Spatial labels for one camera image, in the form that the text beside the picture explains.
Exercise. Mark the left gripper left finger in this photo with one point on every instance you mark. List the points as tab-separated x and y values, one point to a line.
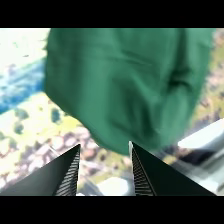
56	178

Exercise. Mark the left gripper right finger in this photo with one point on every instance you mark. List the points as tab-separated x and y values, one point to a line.
160	178

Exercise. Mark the green garment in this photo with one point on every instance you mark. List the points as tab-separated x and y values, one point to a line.
123	86

